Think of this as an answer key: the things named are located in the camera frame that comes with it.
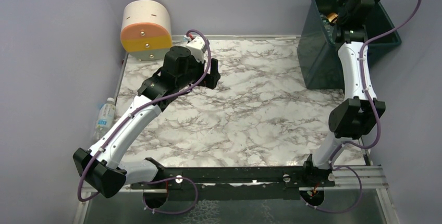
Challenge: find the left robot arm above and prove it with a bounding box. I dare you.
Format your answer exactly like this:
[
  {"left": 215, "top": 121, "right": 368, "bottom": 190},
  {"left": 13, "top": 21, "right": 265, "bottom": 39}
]
[{"left": 73, "top": 45, "right": 220, "bottom": 202}]

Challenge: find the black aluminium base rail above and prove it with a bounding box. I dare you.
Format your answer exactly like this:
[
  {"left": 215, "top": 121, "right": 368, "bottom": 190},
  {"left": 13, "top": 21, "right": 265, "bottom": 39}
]
[{"left": 81, "top": 166, "right": 388, "bottom": 201}]

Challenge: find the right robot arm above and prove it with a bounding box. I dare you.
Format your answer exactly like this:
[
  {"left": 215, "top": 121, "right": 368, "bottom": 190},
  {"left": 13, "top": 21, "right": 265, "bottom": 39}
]
[{"left": 297, "top": 0, "right": 400, "bottom": 183}]

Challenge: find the clear bottle green label back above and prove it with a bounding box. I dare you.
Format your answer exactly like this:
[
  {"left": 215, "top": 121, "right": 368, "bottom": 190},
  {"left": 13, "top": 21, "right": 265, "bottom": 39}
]
[{"left": 320, "top": 14, "right": 333, "bottom": 30}]

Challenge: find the tall clear bottle blue label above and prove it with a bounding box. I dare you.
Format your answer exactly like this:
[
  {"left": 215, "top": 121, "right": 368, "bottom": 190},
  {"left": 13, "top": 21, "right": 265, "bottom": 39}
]
[{"left": 93, "top": 97, "right": 116, "bottom": 141}]

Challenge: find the dark green plastic bin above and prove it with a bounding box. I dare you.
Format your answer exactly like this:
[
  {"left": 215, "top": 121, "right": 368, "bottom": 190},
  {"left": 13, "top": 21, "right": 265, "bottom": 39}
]
[{"left": 297, "top": 0, "right": 402, "bottom": 90}]

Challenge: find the amber tea bottle red label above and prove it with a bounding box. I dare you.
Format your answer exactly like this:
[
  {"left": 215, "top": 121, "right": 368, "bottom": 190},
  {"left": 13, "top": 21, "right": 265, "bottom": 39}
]
[{"left": 326, "top": 13, "right": 338, "bottom": 24}]

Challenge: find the round pastel drawer cabinet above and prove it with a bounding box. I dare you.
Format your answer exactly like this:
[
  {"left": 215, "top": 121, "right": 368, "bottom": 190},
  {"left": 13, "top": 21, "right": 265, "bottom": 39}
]
[{"left": 120, "top": 0, "right": 173, "bottom": 61}]

